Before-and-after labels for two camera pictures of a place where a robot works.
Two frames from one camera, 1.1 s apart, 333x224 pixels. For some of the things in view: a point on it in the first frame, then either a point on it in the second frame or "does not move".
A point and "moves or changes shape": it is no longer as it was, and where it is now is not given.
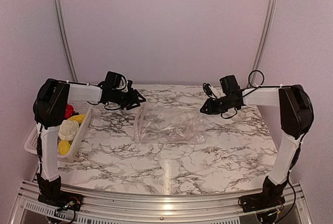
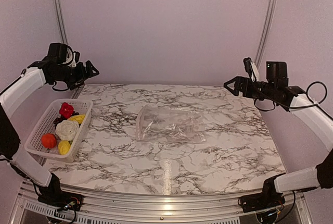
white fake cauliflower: x=68 y=129 does not move
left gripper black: x=133 y=99 to x=81 y=74
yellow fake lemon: x=78 y=118 does not move
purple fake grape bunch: x=74 y=113 moves or changes shape
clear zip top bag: x=170 y=125 does not move
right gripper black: x=208 y=104 to x=239 y=85
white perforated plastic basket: x=31 y=144 does not move
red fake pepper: x=69 y=111 does not move
